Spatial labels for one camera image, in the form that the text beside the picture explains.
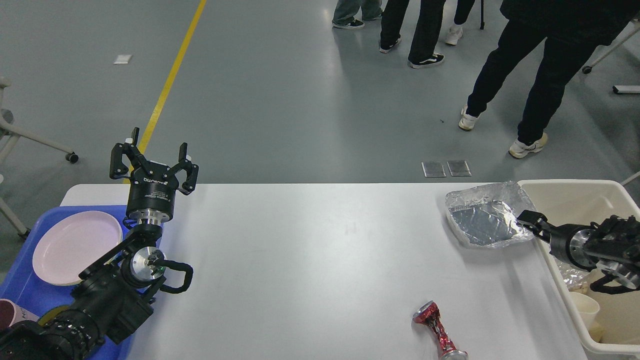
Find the person in grey jeans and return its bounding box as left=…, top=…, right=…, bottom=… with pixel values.
left=331, top=0, right=383, bottom=30

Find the metal floor plate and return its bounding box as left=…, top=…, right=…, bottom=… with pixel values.
left=422, top=161, right=447, bottom=178
left=446, top=160, right=473, bottom=177

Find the person with white sneakers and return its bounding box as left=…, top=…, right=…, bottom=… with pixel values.
left=445, top=0, right=476, bottom=46

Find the person in black pants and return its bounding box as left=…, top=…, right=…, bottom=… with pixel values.
left=458, top=0, right=640, bottom=160

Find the white paper on floor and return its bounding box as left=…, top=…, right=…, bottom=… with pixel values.
left=113, top=54, right=133, bottom=65

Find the pink mug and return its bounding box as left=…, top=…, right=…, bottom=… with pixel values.
left=0, top=298, right=40, bottom=331

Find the white bar on floor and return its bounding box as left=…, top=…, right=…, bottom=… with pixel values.
left=612, top=84, right=640, bottom=95

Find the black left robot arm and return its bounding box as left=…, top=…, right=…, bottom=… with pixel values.
left=1, top=127, right=199, bottom=360

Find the white chair base left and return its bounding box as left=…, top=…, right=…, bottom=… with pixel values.
left=0, top=108, right=80, bottom=240

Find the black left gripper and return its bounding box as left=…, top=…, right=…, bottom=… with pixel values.
left=109, top=127, right=200, bottom=224

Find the dark blue mug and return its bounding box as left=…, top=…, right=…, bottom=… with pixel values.
left=38, top=304, right=69, bottom=327

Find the pink plate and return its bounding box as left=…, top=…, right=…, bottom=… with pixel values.
left=32, top=210, right=122, bottom=286

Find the crushed red can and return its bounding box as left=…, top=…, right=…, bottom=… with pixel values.
left=411, top=300, right=469, bottom=360

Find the beige plastic bin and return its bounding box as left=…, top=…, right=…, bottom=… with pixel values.
left=519, top=178, right=640, bottom=360

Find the right metal floor plate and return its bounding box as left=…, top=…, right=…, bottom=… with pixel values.
left=446, top=160, right=473, bottom=177

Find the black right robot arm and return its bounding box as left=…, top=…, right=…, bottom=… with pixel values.
left=516, top=210, right=640, bottom=296

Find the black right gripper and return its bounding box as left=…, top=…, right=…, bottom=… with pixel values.
left=516, top=210, right=597, bottom=265

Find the foil tray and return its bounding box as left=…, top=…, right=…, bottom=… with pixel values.
left=445, top=181, right=537, bottom=249
left=554, top=259, right=590, bottom=294

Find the left metal floor plate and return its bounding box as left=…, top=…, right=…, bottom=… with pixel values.
left=422, top=161, right=447, bottom=178

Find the blue plastic tray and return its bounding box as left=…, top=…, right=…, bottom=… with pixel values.
left=0, top=205, right=128, bottom=360

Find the white chair leg right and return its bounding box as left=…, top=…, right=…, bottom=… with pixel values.
left=582, top=17, right=640, bottom=75

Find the white paper cup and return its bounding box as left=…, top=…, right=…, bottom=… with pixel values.
left=569, top=291, right=601, bottom=330

